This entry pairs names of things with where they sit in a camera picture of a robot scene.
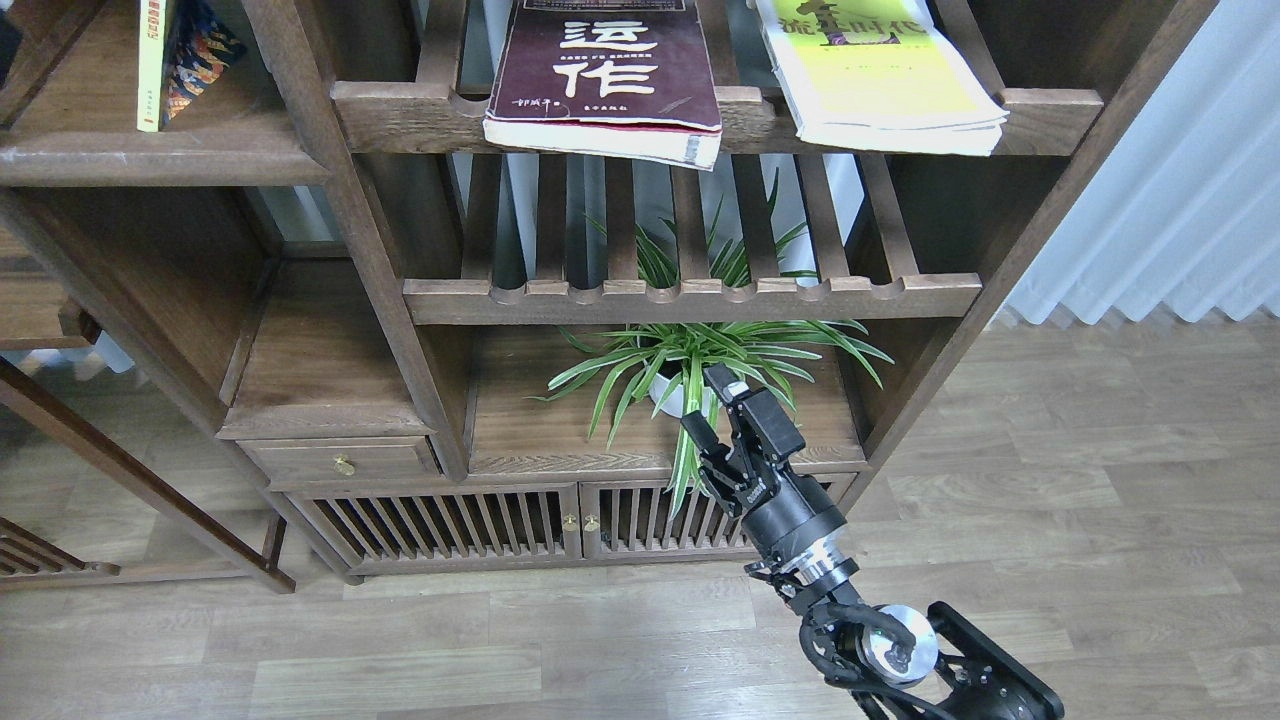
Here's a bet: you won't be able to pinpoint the dark wooden bookshelf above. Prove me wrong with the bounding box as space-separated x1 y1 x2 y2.
3 1 1215 584

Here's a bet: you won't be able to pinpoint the colourful cover paperback book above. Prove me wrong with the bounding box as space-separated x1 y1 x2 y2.
136 1 247 132

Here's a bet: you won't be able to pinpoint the white curtain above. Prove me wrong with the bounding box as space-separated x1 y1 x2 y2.
1002 1 1279 327

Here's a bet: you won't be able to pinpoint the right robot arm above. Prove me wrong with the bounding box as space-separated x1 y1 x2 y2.
682 364 1065 719

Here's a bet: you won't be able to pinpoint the white plant pot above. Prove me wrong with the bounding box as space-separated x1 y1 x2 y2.
648 366 723 418

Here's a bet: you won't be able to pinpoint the maroon book white characters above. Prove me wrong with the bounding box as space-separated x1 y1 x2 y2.
483 1 722 170

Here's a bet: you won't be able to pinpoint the brass drawer knob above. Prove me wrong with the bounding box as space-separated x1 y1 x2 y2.
333 455 357 477

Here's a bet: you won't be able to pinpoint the yellow green book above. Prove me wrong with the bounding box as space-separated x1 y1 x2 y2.
753 1 1009 156

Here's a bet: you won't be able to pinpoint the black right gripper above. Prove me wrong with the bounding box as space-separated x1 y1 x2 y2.
681 364 846 585

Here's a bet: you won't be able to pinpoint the green spider plant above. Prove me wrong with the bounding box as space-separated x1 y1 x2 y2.
531 225 893 516

